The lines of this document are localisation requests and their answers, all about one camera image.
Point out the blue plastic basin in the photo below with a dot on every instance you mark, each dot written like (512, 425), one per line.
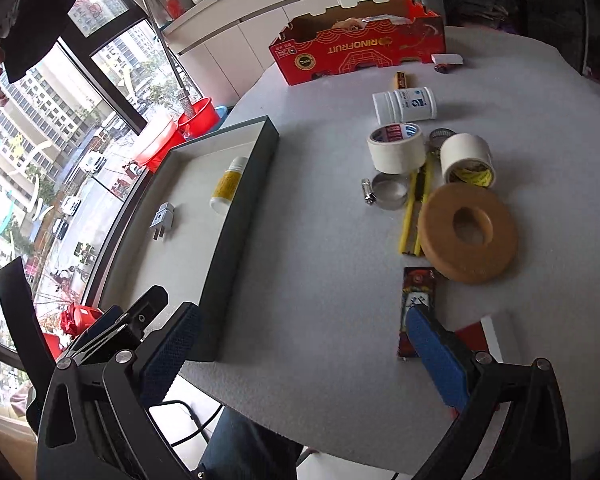
(222, 112)

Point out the red plastic stool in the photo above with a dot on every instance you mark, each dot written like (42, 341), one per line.
(72, 322)

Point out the white tape roll blue-red core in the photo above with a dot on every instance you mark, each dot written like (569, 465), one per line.
(397, 148)

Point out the dark red patterned packet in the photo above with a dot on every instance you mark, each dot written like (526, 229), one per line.
(418, 289)

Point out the grey rectangular block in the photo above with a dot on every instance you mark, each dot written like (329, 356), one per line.
(500, 337)

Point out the blue label white pill bottle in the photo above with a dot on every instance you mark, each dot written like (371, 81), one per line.
(405, 105)

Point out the white power plug adapter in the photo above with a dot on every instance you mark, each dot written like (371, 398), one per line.
(162, 221)

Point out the small yellow utility knife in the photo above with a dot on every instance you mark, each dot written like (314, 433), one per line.
(400, 81)

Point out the red cardboard fruit box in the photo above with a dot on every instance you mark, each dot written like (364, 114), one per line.
(343, 40)

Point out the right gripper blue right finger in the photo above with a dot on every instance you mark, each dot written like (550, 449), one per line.
(456, 374)

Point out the tan wooden ring disc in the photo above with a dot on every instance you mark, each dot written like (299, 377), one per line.
(467, 233)

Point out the small dark red object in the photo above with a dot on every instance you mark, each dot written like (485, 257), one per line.
(443, 68)

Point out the person leg in jeans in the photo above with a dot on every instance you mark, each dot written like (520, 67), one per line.
(242, 449)

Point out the white tape roll yellow core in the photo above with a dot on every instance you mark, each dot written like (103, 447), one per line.
(466, 158)

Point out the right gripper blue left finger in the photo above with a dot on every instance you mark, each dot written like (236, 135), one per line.
(137, 380)

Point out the yellow label white pill bottle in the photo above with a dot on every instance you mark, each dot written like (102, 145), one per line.
(224, 192)

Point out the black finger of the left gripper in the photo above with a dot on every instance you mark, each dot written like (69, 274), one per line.
(24, 328)
(118, 330)

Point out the small white eraser block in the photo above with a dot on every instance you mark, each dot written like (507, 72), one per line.
(447, 59)

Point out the dark green tray box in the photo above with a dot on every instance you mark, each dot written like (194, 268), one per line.
(197, 260)

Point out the red plastic bucket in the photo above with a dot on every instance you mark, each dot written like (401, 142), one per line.
(204, 119)

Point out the red rectangular case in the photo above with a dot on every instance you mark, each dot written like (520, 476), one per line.
(474, 336)

